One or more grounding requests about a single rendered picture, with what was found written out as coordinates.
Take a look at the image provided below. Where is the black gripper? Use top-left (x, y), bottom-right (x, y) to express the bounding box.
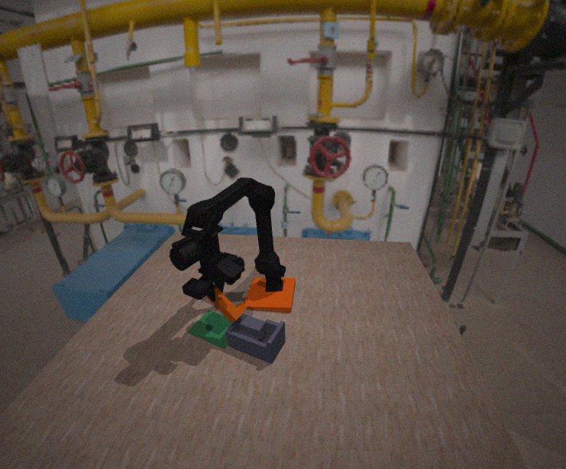
top-left (183, 251), bottom-right (238, 302)

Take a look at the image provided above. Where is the orange l-shaped part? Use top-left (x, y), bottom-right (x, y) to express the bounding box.
top-left (206, 287), bottom-right (247, 324)

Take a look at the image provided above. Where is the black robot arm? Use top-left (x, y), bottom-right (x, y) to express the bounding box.
top-left (170, 177), bottom-right (286, 292)

